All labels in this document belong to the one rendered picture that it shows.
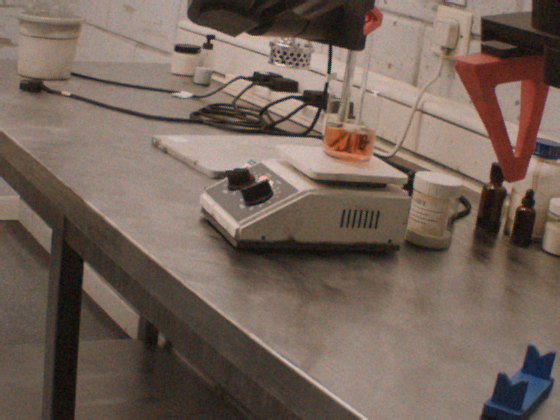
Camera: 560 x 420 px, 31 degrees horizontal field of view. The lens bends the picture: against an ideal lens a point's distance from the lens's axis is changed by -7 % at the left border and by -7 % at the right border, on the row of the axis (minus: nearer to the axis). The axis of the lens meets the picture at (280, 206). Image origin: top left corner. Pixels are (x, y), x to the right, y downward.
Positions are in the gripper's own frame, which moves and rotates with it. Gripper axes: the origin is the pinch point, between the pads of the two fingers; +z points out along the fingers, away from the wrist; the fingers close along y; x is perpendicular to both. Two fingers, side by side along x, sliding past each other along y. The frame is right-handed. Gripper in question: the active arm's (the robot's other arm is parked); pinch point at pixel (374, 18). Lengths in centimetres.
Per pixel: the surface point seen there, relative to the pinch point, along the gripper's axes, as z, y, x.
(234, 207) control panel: -12.9, 4.6, 22.3
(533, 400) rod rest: -23, -39, 25
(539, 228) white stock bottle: 26.0, -13.4, 23.5
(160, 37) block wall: 80, 122, 22
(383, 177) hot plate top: -1.2, -5.4, 17.0
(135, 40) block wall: 84, 137, 25
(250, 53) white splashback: 61, 74, 17
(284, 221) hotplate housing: -11.3, -1.0, 22.3
